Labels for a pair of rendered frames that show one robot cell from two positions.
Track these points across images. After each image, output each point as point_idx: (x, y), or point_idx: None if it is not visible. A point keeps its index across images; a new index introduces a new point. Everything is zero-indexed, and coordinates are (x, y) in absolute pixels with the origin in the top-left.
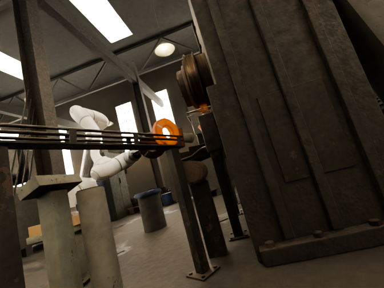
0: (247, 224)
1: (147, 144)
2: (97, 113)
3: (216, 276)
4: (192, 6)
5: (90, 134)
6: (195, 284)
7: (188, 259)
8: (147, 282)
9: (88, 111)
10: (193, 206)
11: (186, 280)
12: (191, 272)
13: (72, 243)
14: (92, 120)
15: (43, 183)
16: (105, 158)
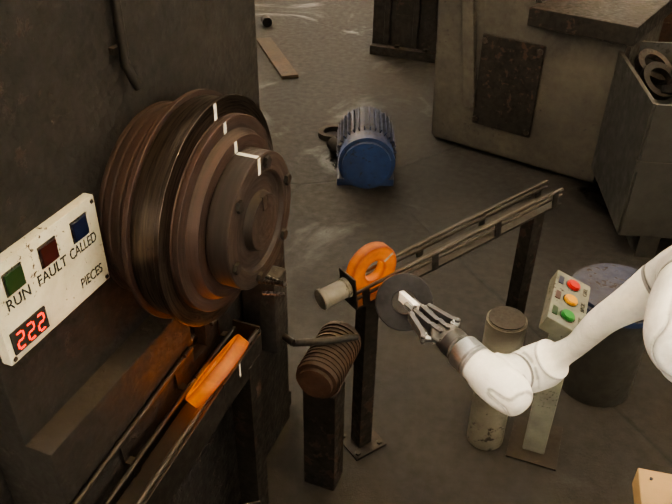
0: (288, 381)
1: (405, 263)
2: (657, 279)
3: (348, 422)
4: (255, 24)
5: (467, 223)
6: (376, 424)
7: (375, 496)
8: (448, 471)
9: (668, 255)
10: (353, 372)
11: (386, 438)
12: (377, 441)
13: None
14: (627, 280)
15: (550, 281)
16: (532, 343)
